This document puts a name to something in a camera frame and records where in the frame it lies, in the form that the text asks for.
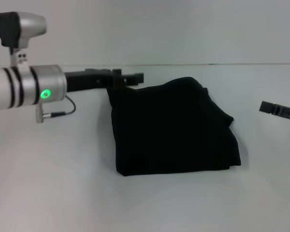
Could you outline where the black t-shirt with FREE print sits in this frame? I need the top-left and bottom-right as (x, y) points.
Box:
(106, 76), (242, 177)

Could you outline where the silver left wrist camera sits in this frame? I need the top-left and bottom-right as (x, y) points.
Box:
(0, 11), (48, 67)

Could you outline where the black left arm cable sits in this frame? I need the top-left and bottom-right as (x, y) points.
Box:
(35, 96), (77, 123)

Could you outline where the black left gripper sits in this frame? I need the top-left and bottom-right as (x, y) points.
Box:
(64, 68), (145, 94)

